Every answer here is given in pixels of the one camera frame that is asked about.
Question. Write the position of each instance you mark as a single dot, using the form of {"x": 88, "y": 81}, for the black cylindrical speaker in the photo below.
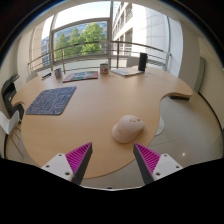
{"x": 142, "y": 61}

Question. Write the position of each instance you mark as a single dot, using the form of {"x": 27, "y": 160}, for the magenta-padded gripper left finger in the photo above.
{"x": 61, "y": 164}

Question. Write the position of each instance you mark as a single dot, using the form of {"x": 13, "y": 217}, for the small dark blue box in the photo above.
{"x": 46, "y": 76}

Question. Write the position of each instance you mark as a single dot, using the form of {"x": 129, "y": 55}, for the white mug with blue print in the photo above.
{"x": 58, "y": 74}

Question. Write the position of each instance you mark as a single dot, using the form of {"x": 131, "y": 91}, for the pale pink computer mouse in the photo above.
{"x": 127, "y": 129}

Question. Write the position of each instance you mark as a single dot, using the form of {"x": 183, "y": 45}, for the white mug with red print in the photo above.
{"x": 104, "y": 68}

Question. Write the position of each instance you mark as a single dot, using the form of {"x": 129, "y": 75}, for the red printed magazine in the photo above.
{"x": 81, "y": 76}

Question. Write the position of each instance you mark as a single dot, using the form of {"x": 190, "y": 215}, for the navy patterned mouse pad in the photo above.
{"x": 51, "y": 100}

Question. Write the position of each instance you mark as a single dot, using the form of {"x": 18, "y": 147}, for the metal balcony railing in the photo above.
{"x": 86, "y": 44}

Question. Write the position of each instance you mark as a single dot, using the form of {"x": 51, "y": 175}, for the white chair with wooden legs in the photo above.
{"x": 8, "y": 123}

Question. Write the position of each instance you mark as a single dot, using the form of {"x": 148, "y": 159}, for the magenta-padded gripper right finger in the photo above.
{"x": 163, "y": 165}

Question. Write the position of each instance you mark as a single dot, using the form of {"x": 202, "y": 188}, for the black and white printer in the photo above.
{"x": 10, "y": 95}

